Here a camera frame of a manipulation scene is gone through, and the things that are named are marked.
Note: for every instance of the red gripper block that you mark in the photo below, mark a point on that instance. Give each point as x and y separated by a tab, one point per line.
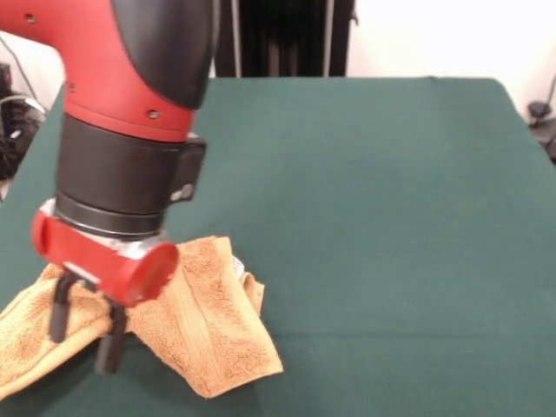
108	273

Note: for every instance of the tan terry towel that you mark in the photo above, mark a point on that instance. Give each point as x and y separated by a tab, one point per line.
208	313

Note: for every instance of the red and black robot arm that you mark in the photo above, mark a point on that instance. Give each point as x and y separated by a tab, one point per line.
108	87

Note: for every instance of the black equipment pile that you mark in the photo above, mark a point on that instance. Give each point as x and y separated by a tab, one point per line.
13	130

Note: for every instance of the dark green table cloth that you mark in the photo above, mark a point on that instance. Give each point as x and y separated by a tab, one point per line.
391	217

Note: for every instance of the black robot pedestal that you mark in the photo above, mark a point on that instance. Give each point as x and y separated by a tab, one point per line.
282	39

